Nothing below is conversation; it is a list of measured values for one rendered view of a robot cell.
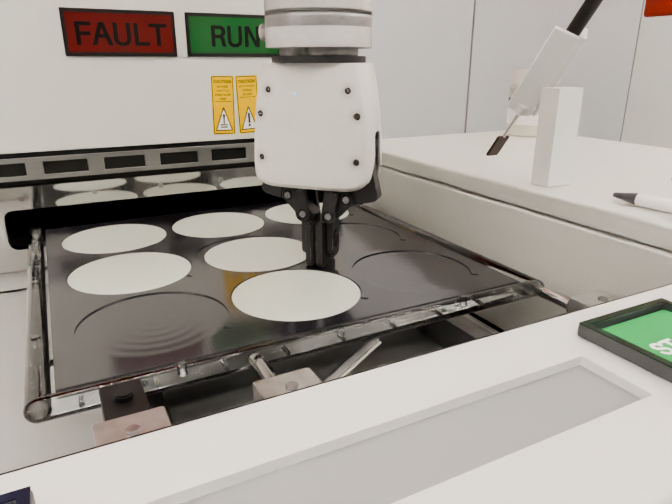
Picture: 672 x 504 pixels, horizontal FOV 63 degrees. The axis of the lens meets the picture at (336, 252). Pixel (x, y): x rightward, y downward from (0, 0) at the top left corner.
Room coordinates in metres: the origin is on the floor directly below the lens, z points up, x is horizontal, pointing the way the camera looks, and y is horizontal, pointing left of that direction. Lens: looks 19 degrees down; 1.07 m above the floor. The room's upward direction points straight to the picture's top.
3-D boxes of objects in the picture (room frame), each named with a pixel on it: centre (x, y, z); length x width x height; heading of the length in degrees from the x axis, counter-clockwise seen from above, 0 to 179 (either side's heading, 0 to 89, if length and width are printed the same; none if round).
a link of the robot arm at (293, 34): (0.47, 0.02, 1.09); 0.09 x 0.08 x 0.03; 69
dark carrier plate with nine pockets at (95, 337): (0.49, 0.08, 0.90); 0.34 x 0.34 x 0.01; 27
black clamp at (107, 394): (0.24, 0.11, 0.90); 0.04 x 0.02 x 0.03; 27
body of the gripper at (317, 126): (0.47, 0.01, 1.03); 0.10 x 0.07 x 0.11; 69
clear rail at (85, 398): (0.33, 0.00, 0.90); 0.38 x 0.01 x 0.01; 117
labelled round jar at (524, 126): (0.85, -0.30, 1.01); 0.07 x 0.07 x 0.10
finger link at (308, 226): (0.47, 0.03, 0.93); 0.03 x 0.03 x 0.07; 69
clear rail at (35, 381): (0.41, 0.24, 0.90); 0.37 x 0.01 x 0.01; 27
